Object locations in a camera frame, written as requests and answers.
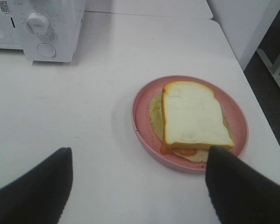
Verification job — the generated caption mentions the round door release button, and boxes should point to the round door release button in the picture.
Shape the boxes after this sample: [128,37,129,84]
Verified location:
[37,43,56,58]

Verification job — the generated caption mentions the white timer knob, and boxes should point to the white timer knob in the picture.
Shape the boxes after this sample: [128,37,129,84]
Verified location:
[26,12,50,36]

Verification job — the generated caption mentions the white table frame leg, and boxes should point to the white table frame leg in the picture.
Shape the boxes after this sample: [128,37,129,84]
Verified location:
[256,48,280,88]

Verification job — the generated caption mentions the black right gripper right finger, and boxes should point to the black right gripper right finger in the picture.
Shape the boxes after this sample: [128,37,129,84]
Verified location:
[205,146,280,224]

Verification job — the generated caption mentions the white microwave oven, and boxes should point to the white microwave oven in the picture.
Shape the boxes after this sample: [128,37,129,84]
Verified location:
[0,0,86,63]

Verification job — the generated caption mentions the pink round plate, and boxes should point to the pink round plate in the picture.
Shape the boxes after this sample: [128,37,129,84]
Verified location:
[131,75,249,173]

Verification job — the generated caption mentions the sandwich with lettuce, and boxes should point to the sandwich with lettuce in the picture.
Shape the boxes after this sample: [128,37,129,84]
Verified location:
[149,81,235,162]

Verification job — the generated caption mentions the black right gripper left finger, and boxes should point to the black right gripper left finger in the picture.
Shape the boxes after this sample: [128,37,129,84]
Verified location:
[0,147,73,224]

